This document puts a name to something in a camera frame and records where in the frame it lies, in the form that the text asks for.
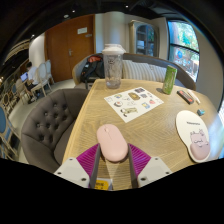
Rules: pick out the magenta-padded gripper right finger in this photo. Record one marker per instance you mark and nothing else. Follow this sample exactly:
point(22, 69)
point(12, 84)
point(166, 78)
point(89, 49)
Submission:
point(153, 170)

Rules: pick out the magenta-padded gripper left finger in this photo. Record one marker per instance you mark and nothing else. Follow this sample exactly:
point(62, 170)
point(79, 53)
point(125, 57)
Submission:
point(71, 171)

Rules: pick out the pink computer mouse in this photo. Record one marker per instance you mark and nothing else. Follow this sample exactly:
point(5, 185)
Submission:
point(112, 143)

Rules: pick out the white round mouse pad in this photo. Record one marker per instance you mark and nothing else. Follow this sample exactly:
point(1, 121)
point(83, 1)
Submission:
point(190, 128)

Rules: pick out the grey tufted armchair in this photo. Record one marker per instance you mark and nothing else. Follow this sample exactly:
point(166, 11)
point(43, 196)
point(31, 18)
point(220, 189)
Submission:
point(46, 125)

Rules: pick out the white sticker sheet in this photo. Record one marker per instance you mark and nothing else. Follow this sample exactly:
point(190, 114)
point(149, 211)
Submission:
point(133, 104)

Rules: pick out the small blue eraser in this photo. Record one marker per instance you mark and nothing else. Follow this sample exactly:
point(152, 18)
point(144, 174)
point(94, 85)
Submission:
point(200, 112)

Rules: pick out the group of blue-backed chairs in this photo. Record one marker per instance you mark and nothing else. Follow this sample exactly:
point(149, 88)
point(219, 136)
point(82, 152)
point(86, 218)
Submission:
point(3, 123)

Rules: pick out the small white tube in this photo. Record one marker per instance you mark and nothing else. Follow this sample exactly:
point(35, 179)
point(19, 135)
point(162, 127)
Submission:
point(194, 96)

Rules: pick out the striped cushion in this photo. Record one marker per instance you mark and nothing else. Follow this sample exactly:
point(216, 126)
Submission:
point(125, 69)
point(140, 70)
point(157, 73)

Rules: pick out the group of white chairs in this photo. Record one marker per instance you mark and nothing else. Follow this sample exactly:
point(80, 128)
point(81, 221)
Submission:
point(44, 75)

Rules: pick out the black backpack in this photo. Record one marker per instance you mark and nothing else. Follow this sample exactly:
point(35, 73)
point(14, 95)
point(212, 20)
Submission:
point(90, 70)

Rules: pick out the person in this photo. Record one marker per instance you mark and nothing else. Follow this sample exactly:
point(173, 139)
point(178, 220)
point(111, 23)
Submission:
point(32, 75)

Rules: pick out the open laptop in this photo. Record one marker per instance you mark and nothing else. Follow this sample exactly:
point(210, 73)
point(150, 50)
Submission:
point(24, 77)

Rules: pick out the grey curved sofa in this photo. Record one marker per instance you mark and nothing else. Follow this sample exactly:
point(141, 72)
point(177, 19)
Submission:
point(160, 61)

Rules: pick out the clear plastic shaker bottle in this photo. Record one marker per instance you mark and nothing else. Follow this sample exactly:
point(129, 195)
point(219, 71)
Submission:
point(113, 68)

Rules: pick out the brown wooden door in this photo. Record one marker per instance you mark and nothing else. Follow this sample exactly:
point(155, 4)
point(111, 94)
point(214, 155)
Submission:
point(61, 51)

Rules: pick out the black-framed window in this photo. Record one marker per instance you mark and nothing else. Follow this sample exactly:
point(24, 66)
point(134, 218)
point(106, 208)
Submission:
point(183, 50)

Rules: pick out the glass-door cabinet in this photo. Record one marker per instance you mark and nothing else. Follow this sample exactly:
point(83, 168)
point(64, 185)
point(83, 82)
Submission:
point(144, 39)

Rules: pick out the white door sign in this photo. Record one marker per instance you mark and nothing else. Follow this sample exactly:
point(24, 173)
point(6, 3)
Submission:
point(82, 30)

